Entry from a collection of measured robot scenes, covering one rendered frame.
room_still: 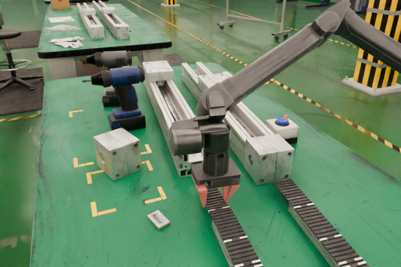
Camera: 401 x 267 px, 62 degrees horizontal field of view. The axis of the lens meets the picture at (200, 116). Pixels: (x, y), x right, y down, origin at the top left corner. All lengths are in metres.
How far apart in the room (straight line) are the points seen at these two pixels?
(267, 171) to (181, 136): 0.31
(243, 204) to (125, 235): 0.29
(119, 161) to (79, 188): 0.12
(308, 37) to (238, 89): 0.25
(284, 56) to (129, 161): 0.49
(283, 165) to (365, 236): 0.25
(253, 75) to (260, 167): 0.25
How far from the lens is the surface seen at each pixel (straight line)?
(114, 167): 0.93
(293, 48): 0.86
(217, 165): 0.72
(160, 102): 1.18
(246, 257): 0.69
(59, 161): 1.08
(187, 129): 0.69
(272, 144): 0.91
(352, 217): 0.88
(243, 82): 0.76
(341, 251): 0.74
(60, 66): 2.53
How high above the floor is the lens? 1.32
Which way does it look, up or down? 25 degrees down
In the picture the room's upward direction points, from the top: straight up
